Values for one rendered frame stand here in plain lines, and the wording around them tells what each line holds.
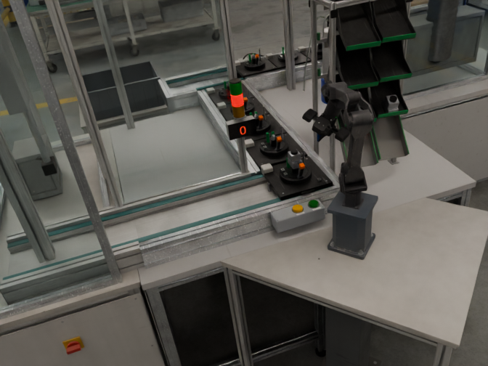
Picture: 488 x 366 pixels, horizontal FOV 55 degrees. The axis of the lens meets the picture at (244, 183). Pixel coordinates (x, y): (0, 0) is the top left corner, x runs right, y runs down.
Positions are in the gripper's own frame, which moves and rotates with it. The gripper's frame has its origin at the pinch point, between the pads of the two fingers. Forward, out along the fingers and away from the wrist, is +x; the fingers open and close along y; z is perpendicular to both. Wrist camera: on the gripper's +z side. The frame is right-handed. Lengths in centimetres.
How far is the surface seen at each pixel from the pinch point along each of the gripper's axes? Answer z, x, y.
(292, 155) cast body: 0.5, 16.6, -7.6
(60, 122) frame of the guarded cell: 77, -12, -58
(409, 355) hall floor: -7, 95, 87
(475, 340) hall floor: -31, 85, 111
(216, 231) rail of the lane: 43, 35, -13
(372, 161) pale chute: -20.4, 13.6, 21.3
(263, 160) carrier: -5.8, 34.6, -21.0
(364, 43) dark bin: -16.4, -33.4, -2.9
